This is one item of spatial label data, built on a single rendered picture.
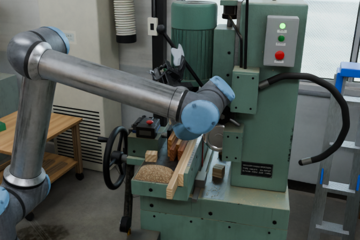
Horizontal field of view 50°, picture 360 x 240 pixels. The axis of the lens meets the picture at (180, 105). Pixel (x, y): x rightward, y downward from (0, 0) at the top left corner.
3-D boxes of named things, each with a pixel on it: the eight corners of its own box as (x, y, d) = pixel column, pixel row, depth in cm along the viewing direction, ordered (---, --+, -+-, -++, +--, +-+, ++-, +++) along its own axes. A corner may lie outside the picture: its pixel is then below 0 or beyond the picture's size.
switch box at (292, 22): (263, 61, 135) (267, 15, 129) (292, 63, 133) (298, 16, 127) (263, 65, 129) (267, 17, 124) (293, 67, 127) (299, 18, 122)
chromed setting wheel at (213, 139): (203, 148, 151) (204, 119, 147) (234, 151, 149) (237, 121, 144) (202, 151, 148) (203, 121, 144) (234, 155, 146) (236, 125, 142)
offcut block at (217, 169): (224, 173, 164) (225, 165, 162) (221, 178, 160) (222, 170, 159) (215, 171, 165) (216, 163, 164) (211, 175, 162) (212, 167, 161)
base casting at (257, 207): (166, 158, 195) (166, 142, 192) (283, 171, 184) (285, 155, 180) (139, 210, 154) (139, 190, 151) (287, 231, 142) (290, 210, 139)
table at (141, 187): (152, 128, 199) (152, 117, 197) (210, 134, 193) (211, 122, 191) (106, 191, 143) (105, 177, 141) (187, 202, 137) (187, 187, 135)
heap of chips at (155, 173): (141, 167, 148) (140, 158, 147) (176, 171, 145) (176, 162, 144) (133, 179, 140) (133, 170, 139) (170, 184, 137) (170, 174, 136)
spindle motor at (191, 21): (176, 74, 164) (177, -1, 154) (217, 77, 161) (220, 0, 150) (166, 86, 148) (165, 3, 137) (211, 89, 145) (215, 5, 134)
